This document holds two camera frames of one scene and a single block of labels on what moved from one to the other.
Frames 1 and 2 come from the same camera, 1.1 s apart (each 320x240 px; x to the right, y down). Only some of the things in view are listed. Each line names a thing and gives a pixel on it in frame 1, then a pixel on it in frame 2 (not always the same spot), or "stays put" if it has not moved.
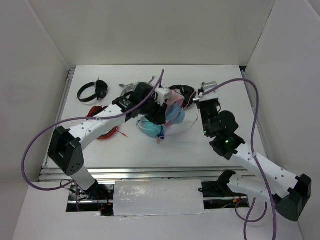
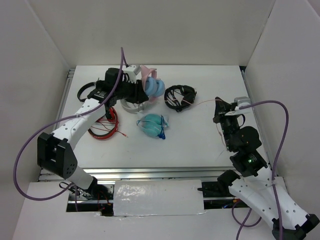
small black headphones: [188, 93] stays put
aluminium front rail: [143, 173] stays put
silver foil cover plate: [139, 198] stays put
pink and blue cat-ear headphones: [175, 113] → [154, 88]
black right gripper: [201, 102] → [221, 107]
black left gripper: [158, 117] → [139, 95]
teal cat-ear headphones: [157, 130] stays put
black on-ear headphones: [101, 89] stays put
